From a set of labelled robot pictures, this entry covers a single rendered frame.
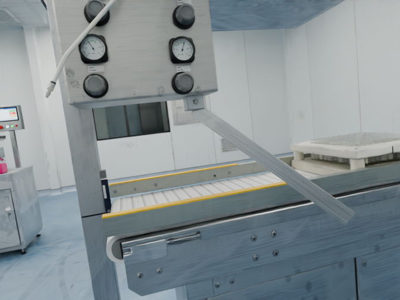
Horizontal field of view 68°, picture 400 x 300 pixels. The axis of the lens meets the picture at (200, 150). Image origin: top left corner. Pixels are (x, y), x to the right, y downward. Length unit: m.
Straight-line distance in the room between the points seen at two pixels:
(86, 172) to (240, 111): 5.46
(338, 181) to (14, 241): 2.92
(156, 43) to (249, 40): 5.95
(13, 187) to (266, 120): 4.77
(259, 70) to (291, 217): 5.85
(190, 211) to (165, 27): 0.29
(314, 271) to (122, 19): 0.61
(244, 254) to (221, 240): 0.05
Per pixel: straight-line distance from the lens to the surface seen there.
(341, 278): 0.77
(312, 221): 0.61
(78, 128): 0.76
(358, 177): 0.66
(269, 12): 0.81
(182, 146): 5.79
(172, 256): 0.53
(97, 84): 0.42
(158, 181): 0.76
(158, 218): 0.50
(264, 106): 6.32
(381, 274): 0.85
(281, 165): 0.48
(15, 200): 3.11
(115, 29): 0.46
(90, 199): 0.78
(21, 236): 3.19
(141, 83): 0.45
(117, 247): 0.52
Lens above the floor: 1.05
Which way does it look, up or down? 6 degrees down
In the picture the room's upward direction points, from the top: 7 degrees counter-clockwise
